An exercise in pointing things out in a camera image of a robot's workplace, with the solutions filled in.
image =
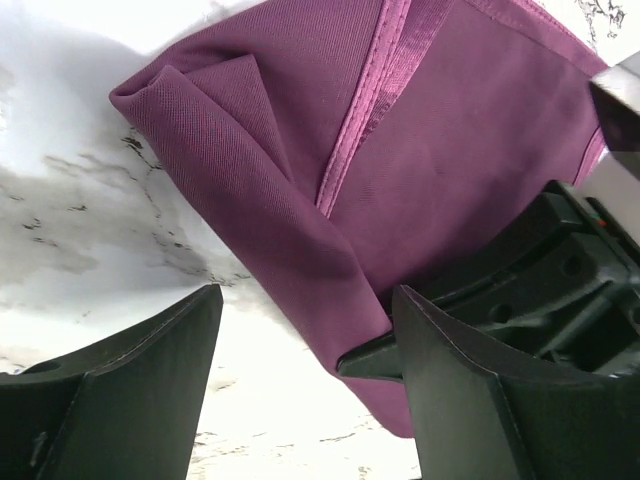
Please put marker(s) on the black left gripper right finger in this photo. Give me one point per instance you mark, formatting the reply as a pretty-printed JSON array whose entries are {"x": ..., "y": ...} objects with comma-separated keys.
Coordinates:
[{"x": 483, "y": 410}]

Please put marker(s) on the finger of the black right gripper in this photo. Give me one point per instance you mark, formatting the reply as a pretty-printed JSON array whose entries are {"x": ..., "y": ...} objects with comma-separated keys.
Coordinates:
[{"x": 378, "y": 359}]

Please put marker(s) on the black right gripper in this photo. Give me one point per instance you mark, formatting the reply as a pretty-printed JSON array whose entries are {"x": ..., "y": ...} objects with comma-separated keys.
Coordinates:
[{"x": 560, "y": 283}]

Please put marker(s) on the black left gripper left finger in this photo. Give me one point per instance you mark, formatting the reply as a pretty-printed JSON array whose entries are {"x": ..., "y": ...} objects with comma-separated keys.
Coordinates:
[{"x": 125, "y": 407}]

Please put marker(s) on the purple cloth napkin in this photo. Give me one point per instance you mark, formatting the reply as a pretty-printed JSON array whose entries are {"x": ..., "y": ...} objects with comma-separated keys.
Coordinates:
[{"x": 340, "y": 148}]

